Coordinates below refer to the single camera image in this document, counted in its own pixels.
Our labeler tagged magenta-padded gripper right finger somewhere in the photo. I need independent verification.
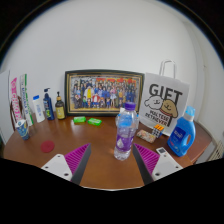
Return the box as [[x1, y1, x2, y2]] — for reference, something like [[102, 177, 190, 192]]
[[131, 142, 184, 186]]

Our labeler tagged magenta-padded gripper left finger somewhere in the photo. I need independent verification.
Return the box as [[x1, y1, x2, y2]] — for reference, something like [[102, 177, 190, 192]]
[[40, 142, 92, 186]]

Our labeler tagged purple-capped clear water bottle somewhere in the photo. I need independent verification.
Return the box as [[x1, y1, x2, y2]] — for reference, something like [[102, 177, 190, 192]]
[[113, 101, 140, 162]]

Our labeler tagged white remote control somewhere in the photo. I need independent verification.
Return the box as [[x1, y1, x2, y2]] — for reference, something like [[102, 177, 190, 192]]
[[155, 146, 168, 156]]

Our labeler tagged patterned snack packet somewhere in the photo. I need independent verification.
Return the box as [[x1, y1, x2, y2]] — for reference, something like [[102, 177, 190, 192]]
[[136, 129, 157, 144]]

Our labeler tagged flat round red coaster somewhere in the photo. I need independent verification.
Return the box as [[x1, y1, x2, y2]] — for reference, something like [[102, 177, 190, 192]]
[[40, 139, 56, 154]]

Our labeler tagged blue detergent bottle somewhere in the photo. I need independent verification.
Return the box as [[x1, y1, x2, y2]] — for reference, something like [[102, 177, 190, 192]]
[[167, 105, 197, 158]]

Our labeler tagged amber pump bottle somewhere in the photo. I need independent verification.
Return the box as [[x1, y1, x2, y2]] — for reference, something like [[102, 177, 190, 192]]
[[54, 91, 66, 120]]

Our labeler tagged dark blue pump bottle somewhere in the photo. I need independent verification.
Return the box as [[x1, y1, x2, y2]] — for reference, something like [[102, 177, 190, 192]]
[[42, 87, 55, 121]]

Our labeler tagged white paper gift bag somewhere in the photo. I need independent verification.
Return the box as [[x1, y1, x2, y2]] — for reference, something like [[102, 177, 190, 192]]
[[138, 59, 191, 137]]

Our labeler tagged white bottle with blue cap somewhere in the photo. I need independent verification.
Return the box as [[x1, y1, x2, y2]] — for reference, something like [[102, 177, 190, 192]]
[[32, 94, 46, 124]]

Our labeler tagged white radiator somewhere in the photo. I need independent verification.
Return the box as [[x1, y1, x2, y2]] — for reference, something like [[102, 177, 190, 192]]
[[209, 138, 224, 162]]

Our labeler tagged framed group photo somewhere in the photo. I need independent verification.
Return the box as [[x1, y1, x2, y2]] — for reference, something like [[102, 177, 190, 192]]
[[64, 69, 145, 118]]

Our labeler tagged white cabinet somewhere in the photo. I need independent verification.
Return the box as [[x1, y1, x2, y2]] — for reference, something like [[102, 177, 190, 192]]
[[0, 69, 12, 144]]

